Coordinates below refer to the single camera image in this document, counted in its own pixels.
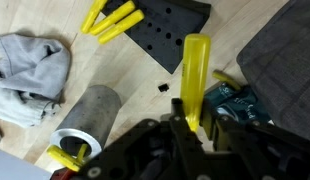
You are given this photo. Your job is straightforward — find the teal plastic bag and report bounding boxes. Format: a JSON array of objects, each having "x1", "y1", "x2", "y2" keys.
[{"x1": 204, "y1": 83, "x2": 271, "y2": 124}]

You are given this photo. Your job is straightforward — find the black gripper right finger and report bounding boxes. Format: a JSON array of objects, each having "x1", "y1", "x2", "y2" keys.
[{"x1": 200, "y1": 101, "x2": 310, "y2": 180}]

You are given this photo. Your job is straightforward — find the white terry towel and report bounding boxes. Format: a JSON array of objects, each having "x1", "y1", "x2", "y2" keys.
[{"x1": 0, "y1": 77, "x2": 61, "y2": 128}]

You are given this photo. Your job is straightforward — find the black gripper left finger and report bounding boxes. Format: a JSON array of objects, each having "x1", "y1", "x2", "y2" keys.
[{"x1": 70, "y1": 98, "x2": 207, "y2": 180}]

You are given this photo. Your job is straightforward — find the small black clip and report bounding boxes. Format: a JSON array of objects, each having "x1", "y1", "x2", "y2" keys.
[{"x1": 158, "y1": 83, "x2": 169, "y2": 92}]

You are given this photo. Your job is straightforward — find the yellow T-handle hex key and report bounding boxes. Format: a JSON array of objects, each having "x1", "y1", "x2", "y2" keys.
[{"x1": 180, "y1": 34, "x2": 211, "y2": 132}]

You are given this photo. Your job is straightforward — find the black wedge key stand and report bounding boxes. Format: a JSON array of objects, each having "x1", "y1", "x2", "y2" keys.
[{"x1": 101, "y1": 0, "x2": 212, "y2": 75}]

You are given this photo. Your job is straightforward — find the grey ribbed cloth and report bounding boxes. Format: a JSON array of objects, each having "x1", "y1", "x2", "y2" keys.
[{"x1": 0, "y1": 34, "x2": 71, "y2": 100}]

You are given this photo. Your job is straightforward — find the dark grey felt panel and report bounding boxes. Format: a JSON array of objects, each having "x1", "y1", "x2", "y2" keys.
[{"x1": 237, "y1": 0, "x2": 310, "y2": 140}]

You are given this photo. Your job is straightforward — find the red black microwave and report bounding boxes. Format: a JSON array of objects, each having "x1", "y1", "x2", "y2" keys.
[{"x1": 49, "y1": 167, "x2": 77, "y2": 180}]

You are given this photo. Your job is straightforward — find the grey metal tin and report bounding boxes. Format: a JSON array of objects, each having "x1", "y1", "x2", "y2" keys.
[{"x1": 50, "y1": 85, "x2": 122, "y2": 160}]

